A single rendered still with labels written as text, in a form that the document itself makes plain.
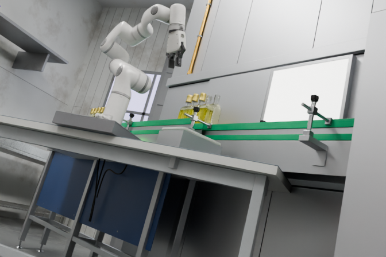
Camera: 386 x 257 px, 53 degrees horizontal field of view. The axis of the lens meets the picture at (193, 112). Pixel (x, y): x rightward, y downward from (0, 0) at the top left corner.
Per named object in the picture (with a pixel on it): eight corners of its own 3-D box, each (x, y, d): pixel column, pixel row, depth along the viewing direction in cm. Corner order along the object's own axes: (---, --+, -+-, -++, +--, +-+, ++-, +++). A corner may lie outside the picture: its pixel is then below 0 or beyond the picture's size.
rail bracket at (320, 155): (327, 167, 133) (338, 106, 139) (299, 152, 123) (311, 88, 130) (315, 167, 137) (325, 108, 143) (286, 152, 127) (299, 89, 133)
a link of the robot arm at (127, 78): (105, 93, 181) (116, 63, 186) (128, 105, 188) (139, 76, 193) (114, 90, 173) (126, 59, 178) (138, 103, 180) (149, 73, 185)
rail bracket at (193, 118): (208, 139, 186) (215, 115, 189) (182, 128, 176) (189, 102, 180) (204, 139, 188) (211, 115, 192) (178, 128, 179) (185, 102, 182)
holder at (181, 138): (227, 168, 167) (231, 151, 169) (178, 148, 151) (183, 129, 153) (201, 166, 180) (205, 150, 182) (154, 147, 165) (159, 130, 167)
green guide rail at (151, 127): (189, 133, 185) (194, 118, 187) (188, 133, 184) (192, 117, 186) (57, 136, 320) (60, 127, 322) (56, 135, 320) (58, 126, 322)
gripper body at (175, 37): (189, 29, 185) (188, 52, 184) (176, 34, 193) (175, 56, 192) (176, 26, 181) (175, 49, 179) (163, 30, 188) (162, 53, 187)
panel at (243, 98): (344, 133, 155) (356, 57, 164) (340, 130, 153) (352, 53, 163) (199, 135, 225) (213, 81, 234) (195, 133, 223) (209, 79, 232)
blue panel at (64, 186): (179, 257, 183) (201, 169, 195) (149, 251, 173) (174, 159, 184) (57, 209, 306) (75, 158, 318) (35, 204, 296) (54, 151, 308)
